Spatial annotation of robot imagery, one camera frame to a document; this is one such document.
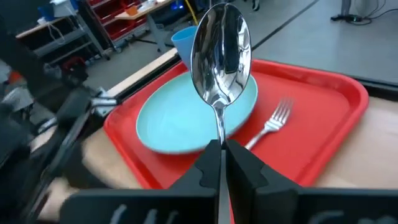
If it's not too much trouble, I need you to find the fork with orange handle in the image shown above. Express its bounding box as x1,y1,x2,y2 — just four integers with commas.
244,98,295,151

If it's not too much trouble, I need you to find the red plastic tray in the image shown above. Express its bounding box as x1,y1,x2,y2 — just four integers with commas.
103,58,370,190

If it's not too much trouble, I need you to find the black cable with adapter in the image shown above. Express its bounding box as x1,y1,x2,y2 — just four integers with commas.
329,0,398,26

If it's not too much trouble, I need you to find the shelf with red bins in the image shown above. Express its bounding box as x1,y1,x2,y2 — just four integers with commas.
77,0,150,43

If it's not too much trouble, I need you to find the wooden top workbench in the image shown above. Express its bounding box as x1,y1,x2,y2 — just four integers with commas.
114,0,175,54

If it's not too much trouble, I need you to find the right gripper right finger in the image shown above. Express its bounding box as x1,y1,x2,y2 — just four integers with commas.
225,139,398,224

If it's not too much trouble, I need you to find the spoon with orange handle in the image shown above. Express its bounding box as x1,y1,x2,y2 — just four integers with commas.
190,2,252,224

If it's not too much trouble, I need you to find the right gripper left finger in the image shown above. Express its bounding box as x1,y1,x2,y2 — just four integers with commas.
58,139,223,224

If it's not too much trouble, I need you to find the yellow cable with plug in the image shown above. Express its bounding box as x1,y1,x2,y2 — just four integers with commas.
184,0,200,26

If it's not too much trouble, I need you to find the blue plastic cup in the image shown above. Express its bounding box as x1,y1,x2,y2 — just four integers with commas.
170,26,200,71

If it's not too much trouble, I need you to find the teal round plate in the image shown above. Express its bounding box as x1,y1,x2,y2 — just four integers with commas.
136,71,259,156

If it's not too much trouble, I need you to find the grey metal shelf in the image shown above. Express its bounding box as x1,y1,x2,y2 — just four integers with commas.
15,14,111,65

